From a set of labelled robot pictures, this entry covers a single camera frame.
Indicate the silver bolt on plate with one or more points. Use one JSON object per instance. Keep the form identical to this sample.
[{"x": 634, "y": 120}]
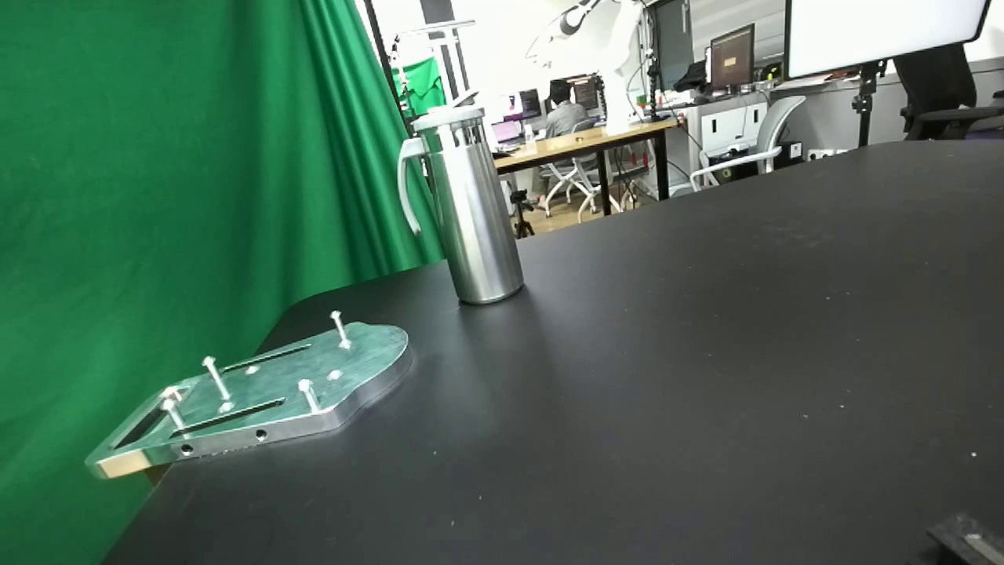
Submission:
[
  {"x": 341, "y": 330},
  {"x": 308, "y": 397},
  {"x": 217, "y": 381},
  {"x": 174, "y": 410}
]

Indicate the large white panel screen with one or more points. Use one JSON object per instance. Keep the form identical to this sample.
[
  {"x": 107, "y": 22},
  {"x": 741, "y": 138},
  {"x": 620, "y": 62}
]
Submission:
[{"x": 880, "y": 34}]

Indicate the black office chair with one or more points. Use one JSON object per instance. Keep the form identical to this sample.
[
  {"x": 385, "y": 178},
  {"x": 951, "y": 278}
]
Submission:
[{"x": 944, "y": 97}]

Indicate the black tripod stand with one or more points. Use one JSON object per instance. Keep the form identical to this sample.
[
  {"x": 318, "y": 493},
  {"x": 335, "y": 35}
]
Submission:
[{"x": 868, "y": 100}]

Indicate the wooden desk with black legs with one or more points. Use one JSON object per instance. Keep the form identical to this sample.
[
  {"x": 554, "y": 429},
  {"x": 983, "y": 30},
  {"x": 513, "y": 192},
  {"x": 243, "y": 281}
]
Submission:
[{"x": 585, "y": 143}]

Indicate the green fabric backdrop curtain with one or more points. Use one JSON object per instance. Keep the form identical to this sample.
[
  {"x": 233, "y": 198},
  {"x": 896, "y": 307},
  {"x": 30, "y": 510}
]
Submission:
[{"x": 157, "y": 189}]

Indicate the white office chair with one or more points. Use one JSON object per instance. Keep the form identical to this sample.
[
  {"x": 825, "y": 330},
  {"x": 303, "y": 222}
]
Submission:
[{"x": 569, "y": 183}]

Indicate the dark computer monitor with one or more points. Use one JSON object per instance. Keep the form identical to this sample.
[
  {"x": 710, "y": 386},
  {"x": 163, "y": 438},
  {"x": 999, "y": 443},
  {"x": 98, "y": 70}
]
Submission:
[{"x": 733, "y": 57}]

